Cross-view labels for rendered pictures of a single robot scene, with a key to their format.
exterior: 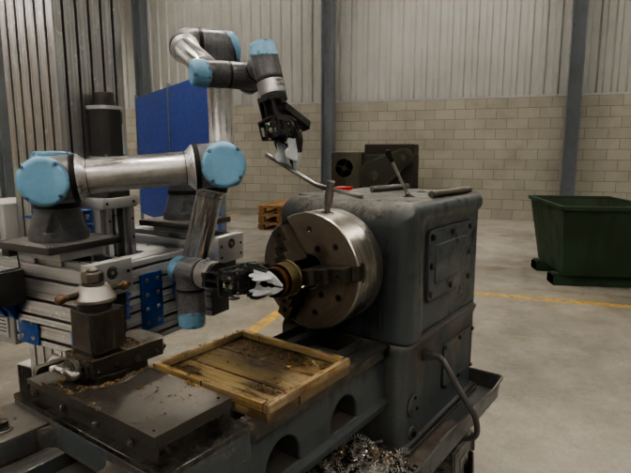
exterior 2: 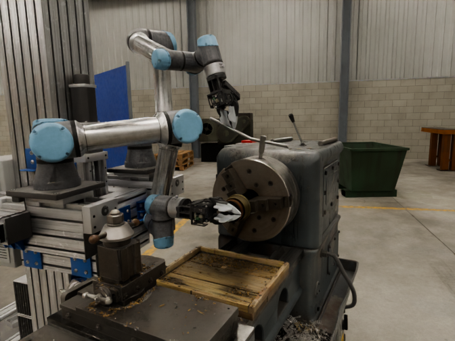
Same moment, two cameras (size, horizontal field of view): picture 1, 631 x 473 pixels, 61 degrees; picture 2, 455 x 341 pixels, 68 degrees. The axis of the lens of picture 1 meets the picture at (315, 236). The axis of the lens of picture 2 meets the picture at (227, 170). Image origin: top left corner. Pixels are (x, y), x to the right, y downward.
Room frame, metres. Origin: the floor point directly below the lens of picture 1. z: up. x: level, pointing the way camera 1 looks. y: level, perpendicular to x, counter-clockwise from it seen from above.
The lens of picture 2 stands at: (0.19, 0.26, 1.39)
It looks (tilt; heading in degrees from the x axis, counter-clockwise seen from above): 9 degrees down; 352
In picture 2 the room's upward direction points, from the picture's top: 1 degrees counter-clockwise
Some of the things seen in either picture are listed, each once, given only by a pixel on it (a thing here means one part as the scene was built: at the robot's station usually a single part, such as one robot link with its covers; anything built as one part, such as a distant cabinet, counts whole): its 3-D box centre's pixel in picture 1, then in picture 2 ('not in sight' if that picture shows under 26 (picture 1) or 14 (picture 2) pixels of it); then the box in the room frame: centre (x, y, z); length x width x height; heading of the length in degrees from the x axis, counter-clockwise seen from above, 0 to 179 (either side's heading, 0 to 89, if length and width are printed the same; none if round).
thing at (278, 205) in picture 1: (291, 214); (174, 160); (9.75, 0.44, 0.22); 1.25 x 0.86 x 0.44; 162
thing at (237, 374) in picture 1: (253, 368); (221, 275); (1.20, 0.15, 0.89); 0.36 x 0.30 x 0.04; 54
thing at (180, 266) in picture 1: (190, 271); (161, 206); (1.40, 0.34, 1.08); 0.11 x 0.08 x 0.09; 54
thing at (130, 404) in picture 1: (117, 394); (141, 312); (0.93, 0.37, 0.95); 0.43 x 0.17 x 0.05; 54
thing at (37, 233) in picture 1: (58, 220); (56, 172); (1.42, 0.69, 1.21); 0.15 x 0.15 x 0.10
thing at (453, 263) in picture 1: (384, 251); (283, 183); (1.76, -0.23, 1.06); 0.59 x 0.48 x 0.39; 144
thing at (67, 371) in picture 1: (111, 358); (128, 281); (0.99, 0.40, 0.99); 0.20 x 0.10 x 0.05; 144
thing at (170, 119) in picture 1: (172, 164); (93, 129); (8.03, 2.14, 1.18); 4.12 x 0.80 x 2.35; 31
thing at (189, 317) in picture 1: (191, 305); (162, 231); (1.41, 0.34, 0.98); 0.11 x 0.08 x 0.11; 18
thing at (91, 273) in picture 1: (92, 275); (115, 216); (0.97, 0.42, 1.17); 0.04 x 0.04 x 0.03
